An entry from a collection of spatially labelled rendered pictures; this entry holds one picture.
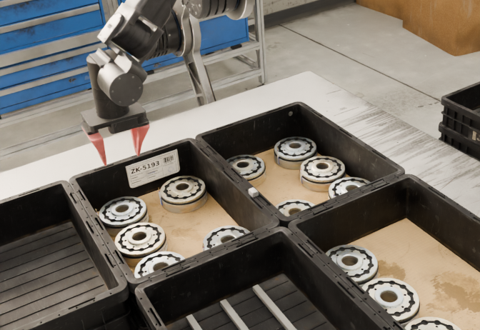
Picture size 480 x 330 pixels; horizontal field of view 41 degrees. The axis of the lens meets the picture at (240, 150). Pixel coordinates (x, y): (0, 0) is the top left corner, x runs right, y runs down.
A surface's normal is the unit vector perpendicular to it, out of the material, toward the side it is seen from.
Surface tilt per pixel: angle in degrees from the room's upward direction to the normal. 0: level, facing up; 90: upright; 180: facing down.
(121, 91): 91
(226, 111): 0
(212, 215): 0
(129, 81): 91
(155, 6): 88
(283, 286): 0
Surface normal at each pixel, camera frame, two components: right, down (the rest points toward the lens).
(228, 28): 0.51, 0.41
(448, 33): -0.93, 0.26
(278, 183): -0.08, -0.85
